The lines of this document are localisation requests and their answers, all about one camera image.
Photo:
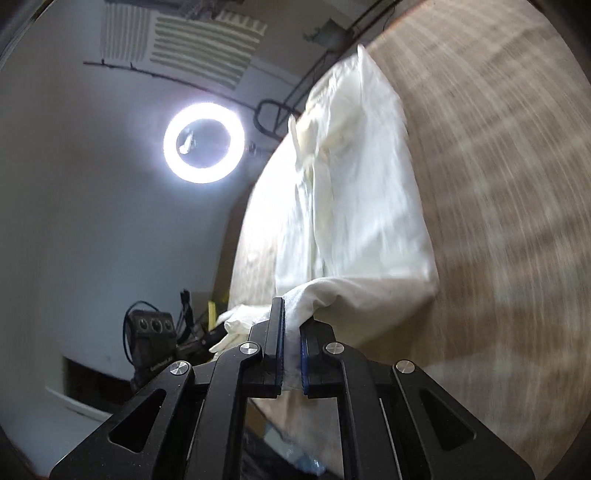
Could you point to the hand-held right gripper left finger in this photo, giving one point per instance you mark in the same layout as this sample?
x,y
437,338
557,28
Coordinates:
x,y
279,350

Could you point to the beige plaid blanket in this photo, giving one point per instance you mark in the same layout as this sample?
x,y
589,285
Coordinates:
x,y
508,184

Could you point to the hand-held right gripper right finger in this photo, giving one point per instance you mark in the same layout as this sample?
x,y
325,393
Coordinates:
x,y
304,360

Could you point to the white long-sleeved shirt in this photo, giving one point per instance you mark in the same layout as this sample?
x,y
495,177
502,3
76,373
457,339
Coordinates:
x,y
360,207

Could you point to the small potted plant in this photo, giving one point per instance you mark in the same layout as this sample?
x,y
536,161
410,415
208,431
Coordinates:
x,y
330,32

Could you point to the green striped wall hanging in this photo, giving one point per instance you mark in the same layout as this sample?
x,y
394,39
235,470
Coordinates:
x,y
198,46

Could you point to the black metal clothes rack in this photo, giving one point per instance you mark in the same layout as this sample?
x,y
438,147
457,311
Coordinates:
x,y
259,120

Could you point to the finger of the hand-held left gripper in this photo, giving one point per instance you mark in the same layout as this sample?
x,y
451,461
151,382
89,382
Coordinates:
x,y
198,344

